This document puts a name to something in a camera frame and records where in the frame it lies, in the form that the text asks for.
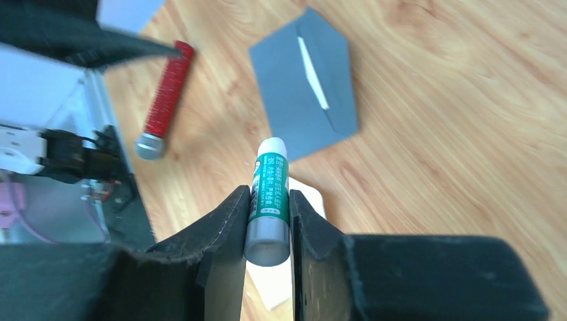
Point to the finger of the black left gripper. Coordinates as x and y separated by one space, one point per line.
67 31

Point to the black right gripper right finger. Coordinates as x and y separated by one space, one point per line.
340 276

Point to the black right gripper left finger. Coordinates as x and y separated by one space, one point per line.
195 274

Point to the green white glue stick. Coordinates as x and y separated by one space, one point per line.
267 241

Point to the grey envelope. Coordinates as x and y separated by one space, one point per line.
304 78

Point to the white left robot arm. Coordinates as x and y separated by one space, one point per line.
59 155

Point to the red microphone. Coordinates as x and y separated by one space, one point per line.
151 143

